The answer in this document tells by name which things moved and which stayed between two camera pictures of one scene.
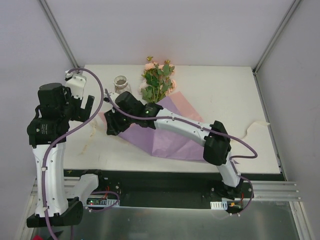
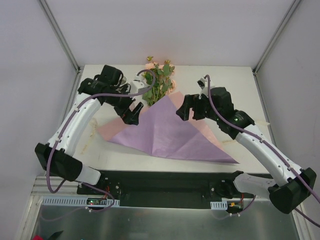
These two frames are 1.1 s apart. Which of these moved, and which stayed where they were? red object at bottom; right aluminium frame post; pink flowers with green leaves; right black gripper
Moved: right black gripper
Stayed: right aluminium frame post; pink flowers with green leaves; red object at bottom
